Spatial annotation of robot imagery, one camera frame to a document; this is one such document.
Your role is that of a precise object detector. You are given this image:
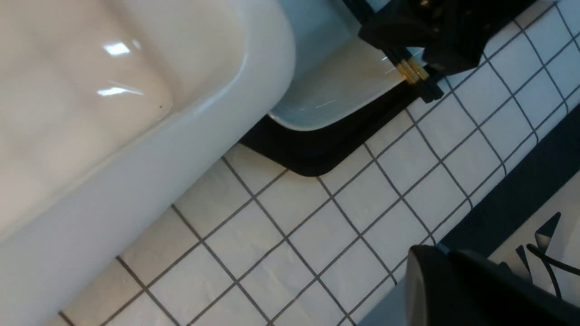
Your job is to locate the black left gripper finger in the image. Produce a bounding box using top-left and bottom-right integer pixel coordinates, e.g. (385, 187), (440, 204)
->
(404, 245), (580, 326)
(358, 0), (534, 76)

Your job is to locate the black chopstick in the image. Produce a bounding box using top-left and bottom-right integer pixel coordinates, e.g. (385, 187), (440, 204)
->
(394, 47), (444, 103)
(384, 47), (443, 103)

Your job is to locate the large white square plate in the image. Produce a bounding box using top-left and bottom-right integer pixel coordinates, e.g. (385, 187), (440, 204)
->
(267, 36), (426, 132)

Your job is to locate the black serving tray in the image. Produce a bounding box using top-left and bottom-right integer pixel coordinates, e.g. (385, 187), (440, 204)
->
(239, 0), (454, 177)

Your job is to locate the large white plastic tub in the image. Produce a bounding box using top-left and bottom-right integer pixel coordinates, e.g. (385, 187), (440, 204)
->
(1, 0), (296, 326)

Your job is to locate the black left camera cable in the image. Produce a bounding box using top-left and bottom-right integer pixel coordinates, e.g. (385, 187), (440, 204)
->
(526, 244), (580, 299)

